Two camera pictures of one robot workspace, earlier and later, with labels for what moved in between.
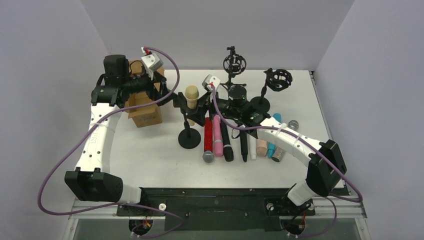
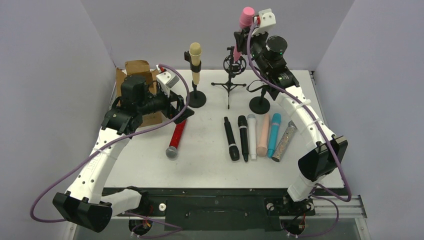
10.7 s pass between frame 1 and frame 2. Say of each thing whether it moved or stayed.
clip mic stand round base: moved
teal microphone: stayed
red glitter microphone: moved
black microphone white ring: stayed
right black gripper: moved
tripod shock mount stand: stayed
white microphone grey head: stayed
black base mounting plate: stayed
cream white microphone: moved
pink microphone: moved
